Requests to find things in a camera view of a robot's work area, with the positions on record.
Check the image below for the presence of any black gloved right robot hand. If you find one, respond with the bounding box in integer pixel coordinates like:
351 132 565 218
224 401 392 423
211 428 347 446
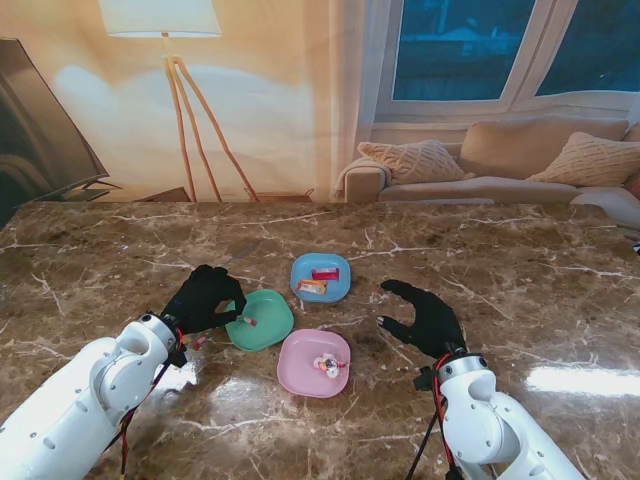
375 279 467 361

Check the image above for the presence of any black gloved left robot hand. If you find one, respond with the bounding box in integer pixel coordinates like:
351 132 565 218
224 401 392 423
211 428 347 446
159 264 247 335

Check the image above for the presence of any pink bow candy cluster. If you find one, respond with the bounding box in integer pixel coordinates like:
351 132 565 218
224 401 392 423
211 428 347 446
312 352 349 379

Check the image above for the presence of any green square plastic dish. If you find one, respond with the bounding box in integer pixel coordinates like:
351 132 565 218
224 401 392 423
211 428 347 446
223 288 295 353

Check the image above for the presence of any blue square plastic dish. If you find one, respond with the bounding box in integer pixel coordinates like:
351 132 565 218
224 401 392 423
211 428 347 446
290 253 353 305

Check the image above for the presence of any pink square plastic dish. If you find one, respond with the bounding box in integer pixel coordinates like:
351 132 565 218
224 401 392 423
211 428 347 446
276 328 351 399

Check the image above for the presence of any cream knitted cushion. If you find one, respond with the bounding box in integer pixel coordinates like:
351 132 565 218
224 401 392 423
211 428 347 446
356 139 476 184
524 131 640 187

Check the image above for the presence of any beige sofa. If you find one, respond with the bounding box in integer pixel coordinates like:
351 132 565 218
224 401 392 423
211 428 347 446
334 113 640 229

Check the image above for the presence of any dark flat screen television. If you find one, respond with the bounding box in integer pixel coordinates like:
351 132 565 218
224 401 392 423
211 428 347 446
0 37 124 221

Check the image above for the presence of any sheer cream curtain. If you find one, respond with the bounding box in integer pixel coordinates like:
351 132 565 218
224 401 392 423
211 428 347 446
312 0 401 201

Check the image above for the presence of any white framed window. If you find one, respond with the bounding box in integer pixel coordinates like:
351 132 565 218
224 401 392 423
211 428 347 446
374 0 640 119

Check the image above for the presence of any wooden tripod floor lamp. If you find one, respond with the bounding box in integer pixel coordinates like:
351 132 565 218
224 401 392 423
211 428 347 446
98 0 261 204

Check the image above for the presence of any red black right arm cable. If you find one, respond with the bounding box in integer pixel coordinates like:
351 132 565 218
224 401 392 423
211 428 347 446
403 357 464 480

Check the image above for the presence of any red black arm cable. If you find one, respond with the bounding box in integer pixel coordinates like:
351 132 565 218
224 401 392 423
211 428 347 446
115 327 189 480
403 357 464 480

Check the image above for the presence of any red black left arm cable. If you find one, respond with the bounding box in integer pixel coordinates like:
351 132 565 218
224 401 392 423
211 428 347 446
115 327 189 480

